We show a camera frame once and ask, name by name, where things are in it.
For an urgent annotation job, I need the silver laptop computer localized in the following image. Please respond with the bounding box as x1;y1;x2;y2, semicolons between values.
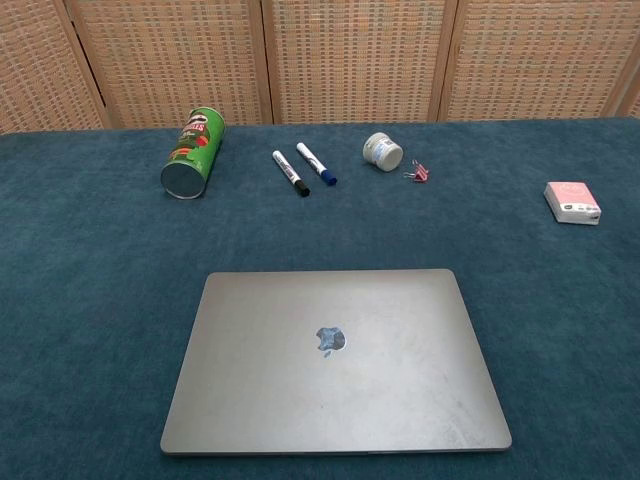
159;268;513;457

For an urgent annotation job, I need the white marker with black cap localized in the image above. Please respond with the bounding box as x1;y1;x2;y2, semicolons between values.
271;149;311;198

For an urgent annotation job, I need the white marker with blue cap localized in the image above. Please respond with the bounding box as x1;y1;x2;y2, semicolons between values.
295;142;338;188

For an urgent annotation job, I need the green Pringles chip can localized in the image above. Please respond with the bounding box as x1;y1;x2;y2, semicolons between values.
159;106;227;200

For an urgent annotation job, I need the teal table cloth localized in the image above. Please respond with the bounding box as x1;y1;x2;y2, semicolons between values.
0;116;640;480

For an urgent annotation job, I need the pink and white card box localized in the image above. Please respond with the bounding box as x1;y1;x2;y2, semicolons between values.
543;180;603;227

